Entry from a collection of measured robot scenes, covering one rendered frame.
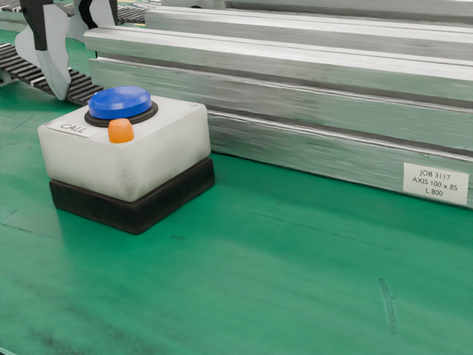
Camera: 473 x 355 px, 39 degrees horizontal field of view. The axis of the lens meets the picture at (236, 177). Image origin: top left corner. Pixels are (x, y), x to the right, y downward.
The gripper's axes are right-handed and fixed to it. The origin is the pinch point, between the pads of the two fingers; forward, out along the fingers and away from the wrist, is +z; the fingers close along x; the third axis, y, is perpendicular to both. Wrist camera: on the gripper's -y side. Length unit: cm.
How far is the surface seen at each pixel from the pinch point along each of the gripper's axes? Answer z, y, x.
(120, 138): -4.4, -22.2, 16.7
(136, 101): -5.3, -20.4, 13.4
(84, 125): -4.1, -17.8, 15.5
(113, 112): -5.0, -19.8, 14.8
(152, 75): -3.6, -13.9, 5.1
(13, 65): -0.6, 9.6, 1.3
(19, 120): 2.1, 2.2, 7.0
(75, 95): 1.2, 0.3, 1.6
